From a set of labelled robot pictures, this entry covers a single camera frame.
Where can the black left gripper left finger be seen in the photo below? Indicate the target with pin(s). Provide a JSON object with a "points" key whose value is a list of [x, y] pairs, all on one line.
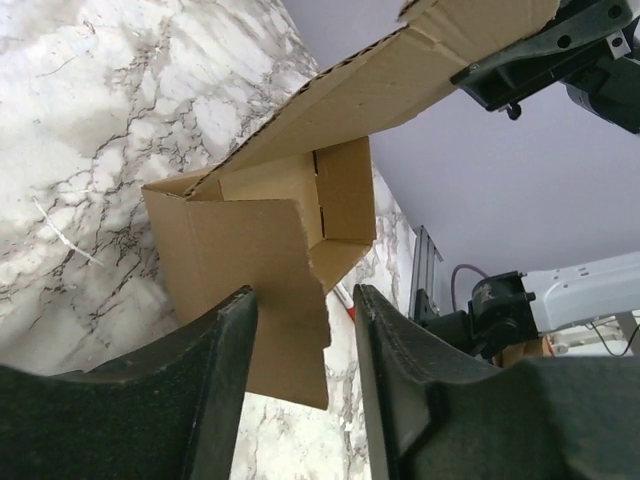
{"points": [[168, 410]]}

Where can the aluminium frame rail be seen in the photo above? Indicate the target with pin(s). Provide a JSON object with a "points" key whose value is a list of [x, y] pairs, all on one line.
{"points": [[425, 291]]}

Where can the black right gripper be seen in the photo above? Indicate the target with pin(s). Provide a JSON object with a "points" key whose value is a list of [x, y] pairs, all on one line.
{"points": [[572, 50]]}

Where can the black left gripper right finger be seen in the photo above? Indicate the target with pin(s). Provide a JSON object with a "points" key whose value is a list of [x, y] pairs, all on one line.
{"points": [[434, 412]]}

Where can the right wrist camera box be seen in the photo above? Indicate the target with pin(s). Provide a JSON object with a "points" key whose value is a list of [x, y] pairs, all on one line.
{"points": [[618, 44]]}

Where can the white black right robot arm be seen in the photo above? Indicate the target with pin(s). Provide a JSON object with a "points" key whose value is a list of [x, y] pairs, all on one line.
{"points": [[515, 307]]}

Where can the red capped white marker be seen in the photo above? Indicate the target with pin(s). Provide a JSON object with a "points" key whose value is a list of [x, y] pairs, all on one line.
{"points": [[346, 300]]}

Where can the brown cardboard box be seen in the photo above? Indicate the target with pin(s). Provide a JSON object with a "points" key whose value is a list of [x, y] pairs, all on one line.
{"points": [[291, 210]]}

